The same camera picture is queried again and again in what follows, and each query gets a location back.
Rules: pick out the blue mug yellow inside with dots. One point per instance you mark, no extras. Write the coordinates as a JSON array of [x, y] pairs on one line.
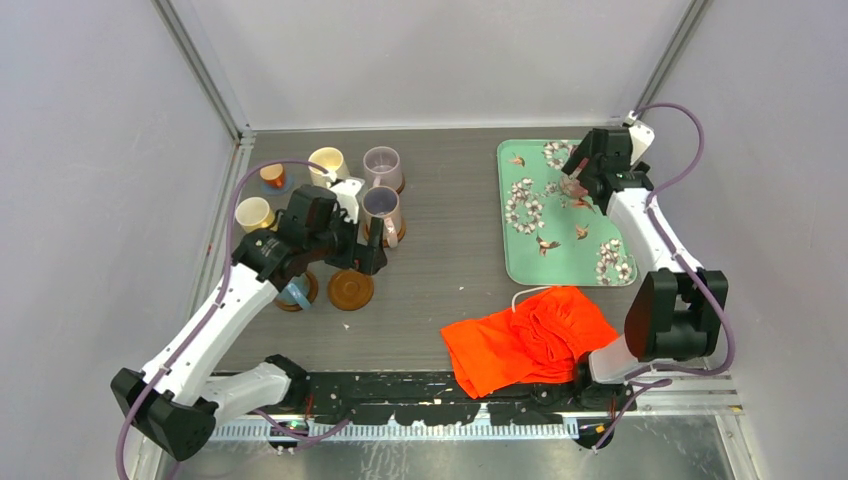
[[295, 295]]

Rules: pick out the lilac ceramic mug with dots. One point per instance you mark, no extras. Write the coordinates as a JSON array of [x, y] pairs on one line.
[[382, 167]]

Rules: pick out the orange cloth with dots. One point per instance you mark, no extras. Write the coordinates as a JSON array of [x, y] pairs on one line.
[[540, 340]]

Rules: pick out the green floral tray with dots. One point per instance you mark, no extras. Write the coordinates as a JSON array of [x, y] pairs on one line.
[[549, 238]]

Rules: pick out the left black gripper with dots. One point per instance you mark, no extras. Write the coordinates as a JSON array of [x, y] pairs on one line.
[[358, 255]]

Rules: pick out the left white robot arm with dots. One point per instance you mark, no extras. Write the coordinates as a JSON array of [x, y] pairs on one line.
[[169, 400]]

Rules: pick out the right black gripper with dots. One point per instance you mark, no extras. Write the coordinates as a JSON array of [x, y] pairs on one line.
[[577, 158]]

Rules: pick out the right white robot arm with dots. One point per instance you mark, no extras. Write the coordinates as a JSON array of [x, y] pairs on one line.
[[676, 315]]

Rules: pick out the blue round coaster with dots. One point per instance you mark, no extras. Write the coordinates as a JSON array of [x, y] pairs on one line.
[[268, 189]]

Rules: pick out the pink floral mug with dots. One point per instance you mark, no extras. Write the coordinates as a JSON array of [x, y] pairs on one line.
[[572, 188]]

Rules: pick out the pink mug purple inside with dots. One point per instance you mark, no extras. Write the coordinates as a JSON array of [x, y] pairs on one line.
[[383, 202]]

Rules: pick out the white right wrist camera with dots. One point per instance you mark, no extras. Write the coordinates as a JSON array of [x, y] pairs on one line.
[[641, 135]]

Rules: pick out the small tan cup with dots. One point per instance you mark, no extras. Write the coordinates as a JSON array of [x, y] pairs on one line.
[[273, 176]]

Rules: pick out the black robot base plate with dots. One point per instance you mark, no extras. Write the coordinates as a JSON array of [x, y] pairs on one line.
[[435, 398]]

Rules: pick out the cream white mug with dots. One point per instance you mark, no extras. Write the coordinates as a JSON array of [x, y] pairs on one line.
[[327, 167]]

